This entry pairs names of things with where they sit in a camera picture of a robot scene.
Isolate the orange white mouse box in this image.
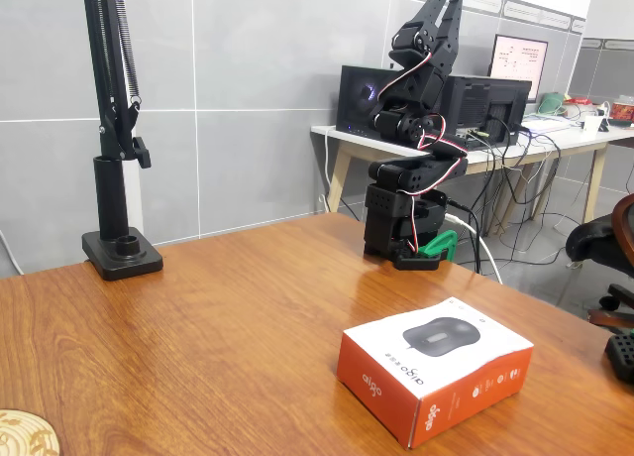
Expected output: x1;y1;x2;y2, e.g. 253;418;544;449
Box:
336;296;535;451

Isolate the white desk with wooden legs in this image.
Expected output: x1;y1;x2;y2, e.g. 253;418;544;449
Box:
310;113;634;239

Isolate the black desk clamp base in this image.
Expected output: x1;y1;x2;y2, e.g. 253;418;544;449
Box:
81;156;164;283

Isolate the black computer case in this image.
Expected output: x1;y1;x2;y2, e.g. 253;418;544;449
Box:
335;64;534;148

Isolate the round wooden coaster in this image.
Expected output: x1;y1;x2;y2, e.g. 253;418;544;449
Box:
0;408;61;456

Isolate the computer monitor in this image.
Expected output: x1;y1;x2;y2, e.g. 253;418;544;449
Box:
487;33;550;105

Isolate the red tin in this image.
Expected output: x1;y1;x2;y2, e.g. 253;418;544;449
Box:
609;96;634;126

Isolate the white power cable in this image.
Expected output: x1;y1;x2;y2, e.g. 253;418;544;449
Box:
445;215;505;285

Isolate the green table clamp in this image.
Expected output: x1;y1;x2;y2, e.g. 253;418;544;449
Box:
418;230;460;264

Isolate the black power cable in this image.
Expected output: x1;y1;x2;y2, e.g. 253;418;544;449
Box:
445;200;482;274

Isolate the black perforated arm base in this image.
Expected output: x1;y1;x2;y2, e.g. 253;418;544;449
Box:
603;329;634;384

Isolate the black office chair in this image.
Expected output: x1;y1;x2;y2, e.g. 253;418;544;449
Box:
566;193;634;334

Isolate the green bundle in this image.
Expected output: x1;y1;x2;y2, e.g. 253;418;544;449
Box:
538;92;567;116

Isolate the red white servo cable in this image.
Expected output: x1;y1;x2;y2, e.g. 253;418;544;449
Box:
375;49;470;254

